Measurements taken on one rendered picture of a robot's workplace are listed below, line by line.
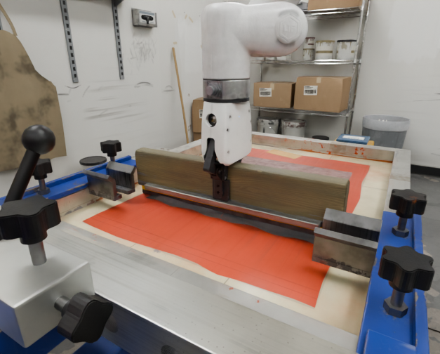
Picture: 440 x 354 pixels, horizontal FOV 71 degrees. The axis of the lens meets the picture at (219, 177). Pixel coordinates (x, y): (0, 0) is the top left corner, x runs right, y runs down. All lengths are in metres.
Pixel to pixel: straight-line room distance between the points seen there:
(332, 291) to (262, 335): 0.20
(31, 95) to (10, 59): 0.24
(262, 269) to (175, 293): 0.19
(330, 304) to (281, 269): 0.08
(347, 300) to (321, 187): 0.15
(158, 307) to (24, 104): 2.30
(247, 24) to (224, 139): 0.16
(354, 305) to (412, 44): 3.77
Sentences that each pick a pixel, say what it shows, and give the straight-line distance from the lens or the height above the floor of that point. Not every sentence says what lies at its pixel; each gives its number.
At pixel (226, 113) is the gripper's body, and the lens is 0.47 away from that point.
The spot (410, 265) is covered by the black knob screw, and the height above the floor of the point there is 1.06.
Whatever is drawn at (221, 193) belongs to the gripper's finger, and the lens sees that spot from 0.53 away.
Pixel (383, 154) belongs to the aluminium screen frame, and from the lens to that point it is 0.99.
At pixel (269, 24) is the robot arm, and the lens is 0.49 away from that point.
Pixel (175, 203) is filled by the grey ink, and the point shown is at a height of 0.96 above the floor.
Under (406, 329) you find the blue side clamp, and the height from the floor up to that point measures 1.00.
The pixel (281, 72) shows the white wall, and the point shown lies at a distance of 4.32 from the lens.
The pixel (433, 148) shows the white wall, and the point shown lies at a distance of 4.18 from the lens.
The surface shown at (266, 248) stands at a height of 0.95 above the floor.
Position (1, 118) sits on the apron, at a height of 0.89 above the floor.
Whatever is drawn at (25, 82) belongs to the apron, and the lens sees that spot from 2.50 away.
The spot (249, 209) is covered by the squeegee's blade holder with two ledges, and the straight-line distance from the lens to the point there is 0.52.
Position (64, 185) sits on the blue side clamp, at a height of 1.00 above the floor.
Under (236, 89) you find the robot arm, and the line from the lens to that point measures 0.48.
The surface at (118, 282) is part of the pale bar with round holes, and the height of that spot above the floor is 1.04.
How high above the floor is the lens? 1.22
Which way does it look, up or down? 20 degrees down
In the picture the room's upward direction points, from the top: straight up
